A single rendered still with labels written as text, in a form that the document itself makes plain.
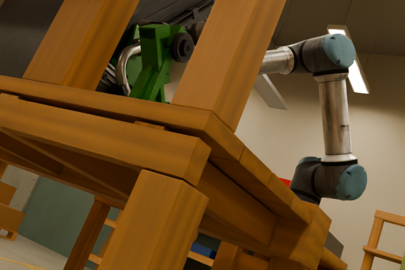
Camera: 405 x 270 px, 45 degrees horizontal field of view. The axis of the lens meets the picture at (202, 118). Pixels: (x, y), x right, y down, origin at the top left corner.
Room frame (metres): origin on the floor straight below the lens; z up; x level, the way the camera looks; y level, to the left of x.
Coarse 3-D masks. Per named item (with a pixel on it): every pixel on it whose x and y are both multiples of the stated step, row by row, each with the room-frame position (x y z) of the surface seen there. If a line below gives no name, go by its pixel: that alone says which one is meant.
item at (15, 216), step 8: (0, 184) 7.79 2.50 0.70; (0, 192) 7.85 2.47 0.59; (8, 192) 7.99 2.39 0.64; (0, 200) 7.92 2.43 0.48; (8, 200) 8.05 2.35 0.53; (0, 208) 7.46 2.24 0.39; (8, 208) 7.60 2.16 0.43; (0, 216) 7.53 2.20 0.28; (8, 216) 7.67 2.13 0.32; (16, 216) 7.80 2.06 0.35; (0, 224) 7.60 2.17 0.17; (8, 224) 7.73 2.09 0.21; (16, 224) 7.87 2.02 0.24; (8, 232) 7.91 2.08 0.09; (16, 232) 7.91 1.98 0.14
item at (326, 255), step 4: (324, 248) 1.47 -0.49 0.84; (324, 252) 1.48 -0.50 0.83; (328, 252) 1.50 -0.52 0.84; (324, 256) 1.48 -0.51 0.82; (328, 256) 1.51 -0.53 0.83; (332, 256) 1.53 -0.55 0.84; (336, 256) 1.56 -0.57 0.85; (320, 260) 1.51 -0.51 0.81; (324, 260) 1.49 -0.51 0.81; (328, 260) 1.52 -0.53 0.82; (332, 260) 1.54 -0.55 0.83; (336, 260) 1.57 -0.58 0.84; (340, 260) 1.60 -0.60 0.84; (320, 264) 1.61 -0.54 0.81; (324, 264) 1.56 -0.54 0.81; (328, 264) 1.53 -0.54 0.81; (332, 264) 1.55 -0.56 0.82; (336, 264) 1.58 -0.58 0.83; (340, 264) 1.60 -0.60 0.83; (344, 264) 1.63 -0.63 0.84; (328, 268) 1.63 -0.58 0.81; (332, 268) 1.59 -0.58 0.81; (336, 268) 1.59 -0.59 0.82; (340, 268) 1.61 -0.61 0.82; (344, 268) 1.64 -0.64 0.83
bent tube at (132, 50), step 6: (138, 42) 1.40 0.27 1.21; (126, 48) 1.34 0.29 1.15; (132, 48) 1.35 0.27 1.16; (138, 48) 1.38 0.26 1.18; (120, 54) 1.33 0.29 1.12; (126, 54) 1.33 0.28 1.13; (132, 54) 1.36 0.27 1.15; (138, 54) 1.43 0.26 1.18; (120, 60) 1.33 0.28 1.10; (126, 60) 1.33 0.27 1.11; (120, 66) 1.32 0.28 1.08; (120, 72) 1.33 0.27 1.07; (120, 78) 1.33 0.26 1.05; (126, 78) 1.34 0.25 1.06; (120, 84) 1.34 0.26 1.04; (126, 84) 1.34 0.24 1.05
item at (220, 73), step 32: (64, 0) 1.05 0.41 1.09; (96, 0) 0.99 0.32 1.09; (128, 0) 1.02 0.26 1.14; (224, 0) 0.78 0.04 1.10; (256, 0) 0.74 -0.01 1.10; (64, 32) 1.02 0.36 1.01; (96, 32) 0.99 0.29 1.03; (224, 32) 0.76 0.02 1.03; (256, 32) 0.77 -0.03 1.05; (32, 64) 1.05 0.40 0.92; (64, 64) 0.98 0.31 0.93; (96, 64) 1.02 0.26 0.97; (192, 64) 0.79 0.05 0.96; (224, 64) 0.75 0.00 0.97; (256, 64) 0.80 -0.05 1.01; (192, 96) 0.77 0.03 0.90; (224, 96) 0.75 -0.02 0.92
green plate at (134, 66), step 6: (138, 30) 1.42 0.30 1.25; (132, 36) 1.41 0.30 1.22; (138, 36) 1.43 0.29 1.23; (132, 42) 1.41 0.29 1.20; (114, 60) 1.45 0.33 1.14; (132, 60) 1.41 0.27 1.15; (138, 60) 1.44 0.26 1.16; (114, 66) 1.44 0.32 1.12; (126, 66) 1.39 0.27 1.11; (132, 66) 1.41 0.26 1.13; (138, 66) 1.44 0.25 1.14; (126, 72) 1.39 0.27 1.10; (132, 72) 1.42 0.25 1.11; (138, 72) 1.44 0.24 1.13; (132, 78) 1.42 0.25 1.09; (132, 84) 1.42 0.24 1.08
